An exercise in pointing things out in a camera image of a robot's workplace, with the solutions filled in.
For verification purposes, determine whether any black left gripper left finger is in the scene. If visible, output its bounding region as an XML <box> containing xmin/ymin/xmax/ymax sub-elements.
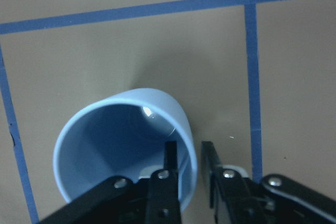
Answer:
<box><xmin>41</xmin><ymin>141</ymin><xmax>182</xmax><ymax>223</ymax></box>

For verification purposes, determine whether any brown paper table mat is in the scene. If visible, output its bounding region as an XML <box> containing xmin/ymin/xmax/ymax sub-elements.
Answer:
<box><xmin>1</xmin><ymin>0</ymin><xmax>335</xmax><ymax>218</ymax></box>

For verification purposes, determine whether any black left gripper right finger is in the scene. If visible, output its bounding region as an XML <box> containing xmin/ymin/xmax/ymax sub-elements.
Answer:
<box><xmin>201</xmin><ymin>141</ymin><xmax>335</xmax><ymax>223</ymax></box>

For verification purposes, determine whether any light blue cup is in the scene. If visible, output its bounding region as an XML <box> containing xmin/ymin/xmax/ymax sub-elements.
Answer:
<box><xmin>53</xmin><ymin>88</ymin><xmax>197</xmax><ymax>210</ymax></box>

